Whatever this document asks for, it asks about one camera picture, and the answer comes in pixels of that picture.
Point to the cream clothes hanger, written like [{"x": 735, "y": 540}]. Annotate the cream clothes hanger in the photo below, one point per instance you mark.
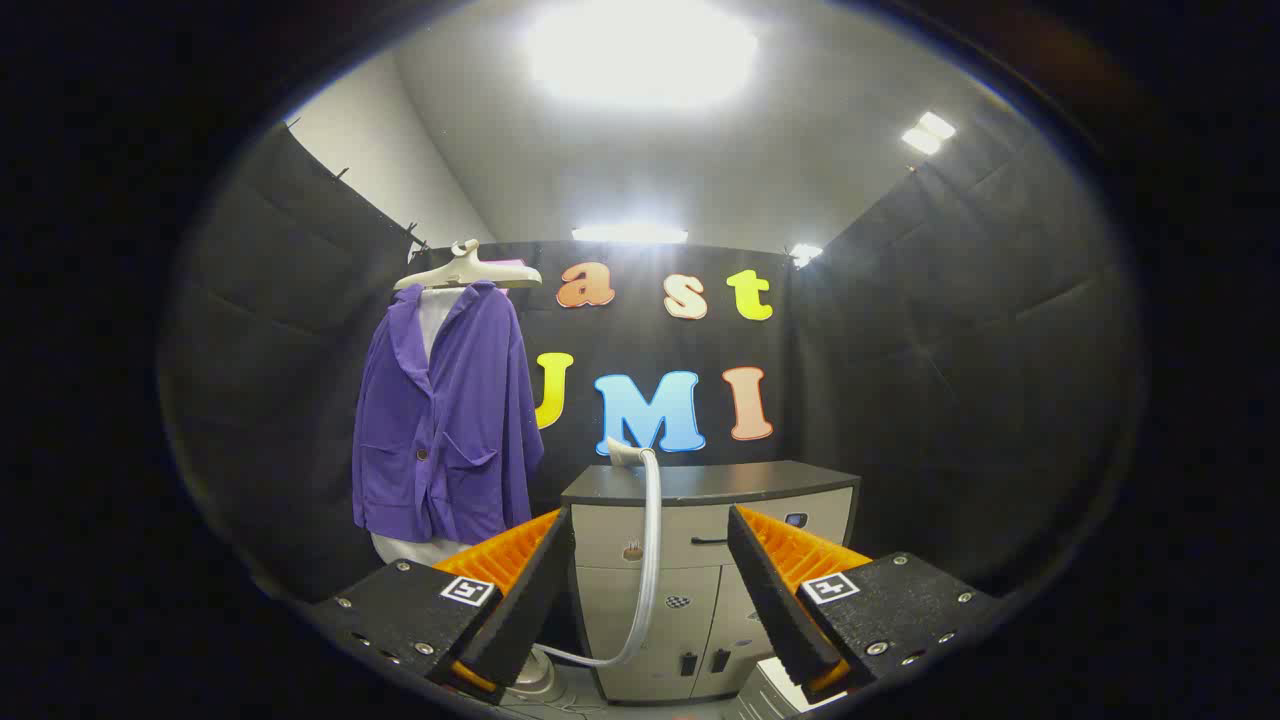
[{"x": 470, "y": 272}]

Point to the small ceiling light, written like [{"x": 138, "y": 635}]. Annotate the small ceiling light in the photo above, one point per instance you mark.
[{"x": 805, "y": 254}]

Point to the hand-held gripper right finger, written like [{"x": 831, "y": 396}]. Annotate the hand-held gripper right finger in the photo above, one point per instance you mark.
[{"x": 770, "y": 590}]

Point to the grey garment steamer base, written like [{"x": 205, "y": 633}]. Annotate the grey garment steamer base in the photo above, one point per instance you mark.
[{"x": 540, "y": 682}]

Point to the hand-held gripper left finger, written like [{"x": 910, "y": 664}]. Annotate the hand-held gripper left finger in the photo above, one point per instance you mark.
[{"x": 530, "y": 590}]

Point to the grey cabinet with dark top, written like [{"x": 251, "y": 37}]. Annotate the grey cabinet with dark top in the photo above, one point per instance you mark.
[{"x": 700, "y": 482}]

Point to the white ironing back pad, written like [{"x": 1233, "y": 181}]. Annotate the white ironing back pad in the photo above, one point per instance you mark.
[{"x": 434, "y": 320}]

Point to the large ceiling light panel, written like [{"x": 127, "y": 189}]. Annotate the large ceiling light panel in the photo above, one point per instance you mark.
[{"x": 640, "y": 50}]

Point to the purple jacket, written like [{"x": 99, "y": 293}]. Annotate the purple jacket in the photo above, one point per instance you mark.
[{"x": 470, "y": 420}]

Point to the long ceiling light strip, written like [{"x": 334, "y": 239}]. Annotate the long ceiling light strip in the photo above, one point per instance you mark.
[{"x": 630, "y": 234}]

